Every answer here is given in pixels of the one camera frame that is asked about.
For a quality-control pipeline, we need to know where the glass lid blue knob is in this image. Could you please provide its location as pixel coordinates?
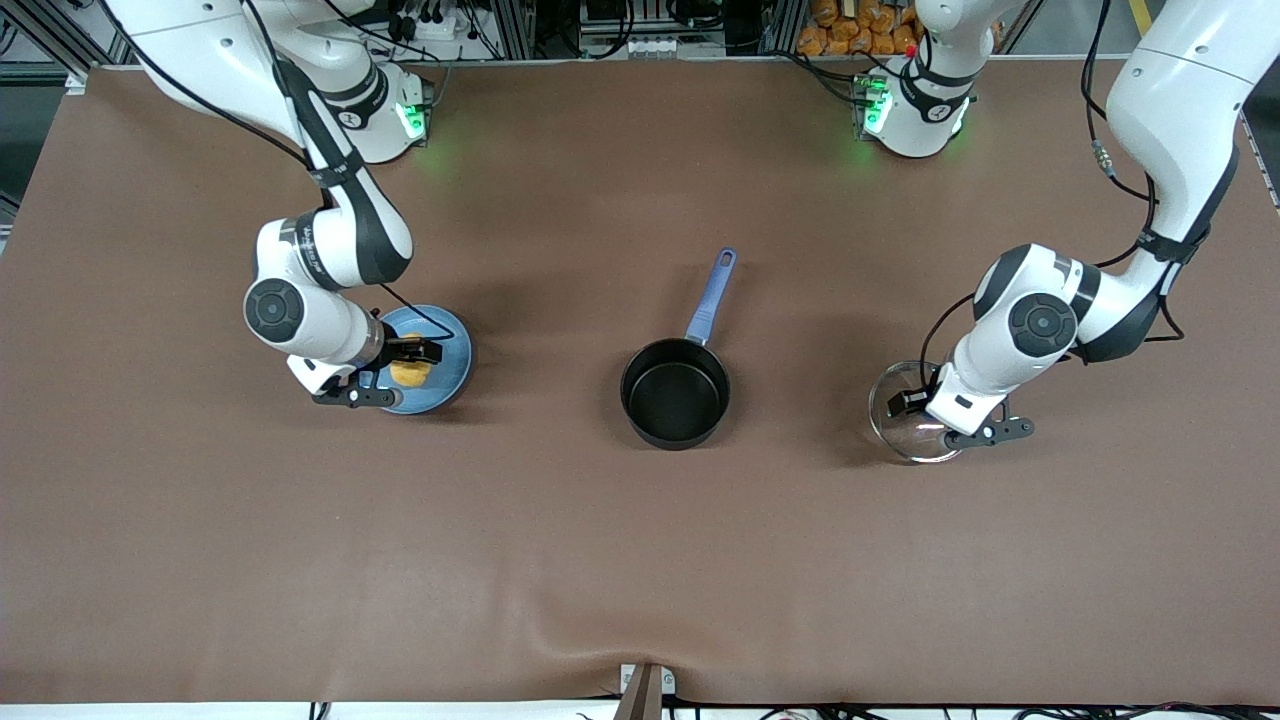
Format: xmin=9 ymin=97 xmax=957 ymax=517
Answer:
xmin=868 ymin=360 xmax=976 ymax=465

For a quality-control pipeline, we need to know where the blue round plate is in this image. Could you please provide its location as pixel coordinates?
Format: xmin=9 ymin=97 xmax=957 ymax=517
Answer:
xmin=372 ymin=304 xmax=474 ymax=416

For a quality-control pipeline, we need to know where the brown table cover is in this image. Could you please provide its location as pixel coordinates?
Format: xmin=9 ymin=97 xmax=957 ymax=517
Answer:
xmin=0 ymin=55 xmax=1280 ymax=707

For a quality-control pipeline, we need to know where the bag of orange items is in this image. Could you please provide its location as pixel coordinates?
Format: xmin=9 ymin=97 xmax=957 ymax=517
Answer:
xmin=797 ymin=0 xmax=921 ymax=57

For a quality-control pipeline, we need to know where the white power strip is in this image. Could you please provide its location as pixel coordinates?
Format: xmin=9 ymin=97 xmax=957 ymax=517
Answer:
xmin=588 ymin=35 xmax=703 ymax=59

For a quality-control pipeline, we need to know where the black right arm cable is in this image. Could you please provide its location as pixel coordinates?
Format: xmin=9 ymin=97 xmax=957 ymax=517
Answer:
xmin=130 ymin=0 xmax=457 ymax=341

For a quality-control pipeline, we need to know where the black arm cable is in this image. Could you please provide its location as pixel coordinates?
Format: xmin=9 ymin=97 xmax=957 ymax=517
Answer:
xmin=130 ymin=0 xmax=457 ymax=341
xmin=918 ymin=0 xmax=1188 ymax=396

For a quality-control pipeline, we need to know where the black pot blue handle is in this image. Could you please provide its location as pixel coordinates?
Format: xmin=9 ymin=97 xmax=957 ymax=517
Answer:
xmin=618 ymin=248 xmax=738 ymax=451

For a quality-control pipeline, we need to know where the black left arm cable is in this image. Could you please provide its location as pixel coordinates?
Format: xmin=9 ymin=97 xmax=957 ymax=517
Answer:
xmin=918 ymin=0 xmax=1188 ymax=396

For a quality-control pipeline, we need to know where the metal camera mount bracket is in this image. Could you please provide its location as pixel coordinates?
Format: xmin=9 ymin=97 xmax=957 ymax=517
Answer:
xmin=619 ymin=662 xmax=677 ymax=720

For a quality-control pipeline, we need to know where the aluminium frame profile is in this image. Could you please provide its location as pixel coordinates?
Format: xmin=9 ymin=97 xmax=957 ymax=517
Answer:
xmin=0 ymin=0 xmax=151 ymax=97

